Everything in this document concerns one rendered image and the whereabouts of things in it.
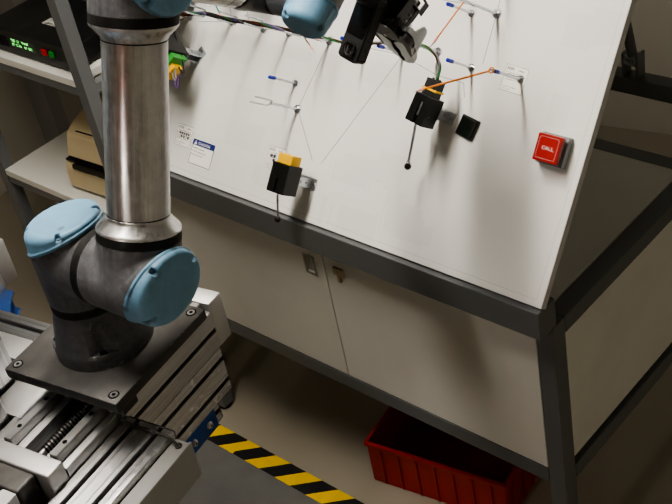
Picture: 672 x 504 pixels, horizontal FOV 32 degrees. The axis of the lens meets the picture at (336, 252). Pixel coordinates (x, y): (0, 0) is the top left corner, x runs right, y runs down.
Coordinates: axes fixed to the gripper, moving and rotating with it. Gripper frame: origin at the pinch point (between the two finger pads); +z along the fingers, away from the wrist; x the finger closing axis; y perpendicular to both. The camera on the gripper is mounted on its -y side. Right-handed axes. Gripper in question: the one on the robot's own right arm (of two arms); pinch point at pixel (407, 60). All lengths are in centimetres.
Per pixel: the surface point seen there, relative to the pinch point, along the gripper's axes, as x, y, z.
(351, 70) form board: 28.8, 2.0, 24.2
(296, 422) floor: 50, -63, 121
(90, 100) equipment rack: 91, -30, 29
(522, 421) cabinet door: -27, -35, 67
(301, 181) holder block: 27.7, -21.8, 31.3
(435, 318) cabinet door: -5, -29, 52
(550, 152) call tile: -22.7, 2.7, 19.6
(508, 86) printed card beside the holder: -7.3, 10.9, 19.7
